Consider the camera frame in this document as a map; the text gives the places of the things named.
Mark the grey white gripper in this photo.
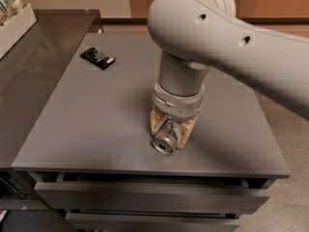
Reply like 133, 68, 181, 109
151, 82, 205, 150

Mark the silver blue redbull can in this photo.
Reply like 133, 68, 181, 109
153, 119, 178, 156

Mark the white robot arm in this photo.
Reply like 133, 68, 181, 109
147, 0, 309, 155

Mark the dark grey drawer cabinet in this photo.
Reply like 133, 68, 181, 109
12, 32, 292, 232

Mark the black snack packet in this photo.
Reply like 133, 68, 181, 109
80, 47, 116, 71

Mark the lower grey drawer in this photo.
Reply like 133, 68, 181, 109
66, 213, 239, 232

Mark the grey drawer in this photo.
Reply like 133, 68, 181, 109
66, 213, 239, 232
35, 174, 268, 215

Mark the upper grey drawer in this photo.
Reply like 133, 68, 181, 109
35, 174, 268, 215

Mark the dark side counter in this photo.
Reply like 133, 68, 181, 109
0, 9, 101, 211

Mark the white tray with snacks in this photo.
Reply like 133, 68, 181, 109
0, 0, 37, 59

